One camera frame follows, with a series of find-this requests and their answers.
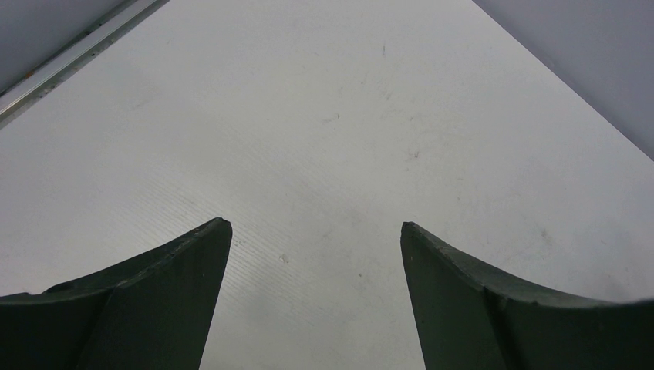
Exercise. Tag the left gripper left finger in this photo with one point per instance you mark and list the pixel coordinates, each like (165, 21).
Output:
(152, 311)

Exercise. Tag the left aluminium rail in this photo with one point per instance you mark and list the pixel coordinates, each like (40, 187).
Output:
(82, 49)

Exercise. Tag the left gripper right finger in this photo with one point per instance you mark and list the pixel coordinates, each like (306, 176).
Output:
(472, 315)

